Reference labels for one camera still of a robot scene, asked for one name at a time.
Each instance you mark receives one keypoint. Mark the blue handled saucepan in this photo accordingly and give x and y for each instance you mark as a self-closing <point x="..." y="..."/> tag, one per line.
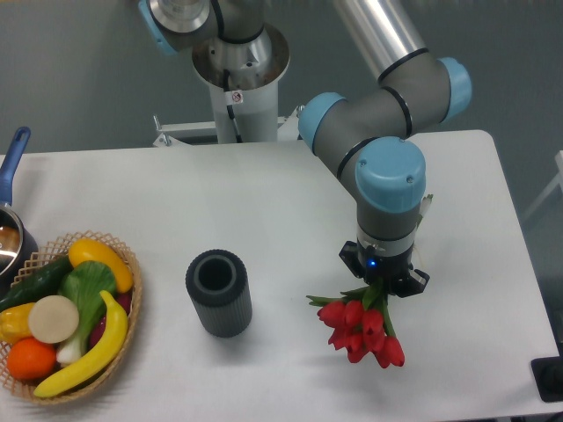
<point x="17" y="244"/>

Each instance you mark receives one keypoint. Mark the white frame at right edge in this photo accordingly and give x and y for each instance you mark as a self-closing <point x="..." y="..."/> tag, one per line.
<point x="547" y="196"/>

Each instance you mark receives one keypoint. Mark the orange fruit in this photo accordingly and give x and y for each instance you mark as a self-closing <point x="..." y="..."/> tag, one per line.
<point x="29" y="359"/>

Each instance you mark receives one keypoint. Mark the dark grey ribbed vase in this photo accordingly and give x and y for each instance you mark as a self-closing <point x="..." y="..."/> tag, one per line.
<point x="217" y="283"/>

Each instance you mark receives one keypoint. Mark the green bok choy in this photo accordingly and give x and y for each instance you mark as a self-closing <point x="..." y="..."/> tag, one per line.
<point x="83" y="286"/>

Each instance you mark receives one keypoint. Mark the beige round radish slice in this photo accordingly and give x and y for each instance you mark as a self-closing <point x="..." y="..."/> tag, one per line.
<point x="53" y="319"/>

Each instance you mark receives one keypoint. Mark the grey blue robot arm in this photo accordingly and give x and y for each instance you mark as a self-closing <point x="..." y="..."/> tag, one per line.
<point x="365" y="144"/>

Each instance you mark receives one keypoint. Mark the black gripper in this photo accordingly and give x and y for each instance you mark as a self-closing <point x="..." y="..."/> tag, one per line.
<point x="369" y="263"/>

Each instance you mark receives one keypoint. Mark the red tulip bouquet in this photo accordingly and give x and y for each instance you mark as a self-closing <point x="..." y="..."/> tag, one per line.
<point x="361" y="323"/>

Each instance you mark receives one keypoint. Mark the dark red eggplant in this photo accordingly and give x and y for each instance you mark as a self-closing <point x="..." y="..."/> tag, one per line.
<point x="124" y="300"/>

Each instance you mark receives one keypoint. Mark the green cucumber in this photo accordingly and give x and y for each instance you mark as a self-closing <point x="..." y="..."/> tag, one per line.
<point x="43" y="282"/>

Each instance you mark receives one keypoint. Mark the yellow banana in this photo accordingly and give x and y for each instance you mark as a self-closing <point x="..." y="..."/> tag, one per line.
<point x="93" y="361"/>

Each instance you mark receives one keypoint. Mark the yellow bell pepper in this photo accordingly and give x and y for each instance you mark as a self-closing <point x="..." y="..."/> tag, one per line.
<point x="14" y="323"/>

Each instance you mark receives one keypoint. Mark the woven wicker basket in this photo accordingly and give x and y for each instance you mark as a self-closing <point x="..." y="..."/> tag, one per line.
<point x="49" y="253"/>

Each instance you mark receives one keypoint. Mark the black device at table edge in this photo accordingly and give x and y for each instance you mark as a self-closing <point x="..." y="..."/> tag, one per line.
<point x="548" y="378"/>

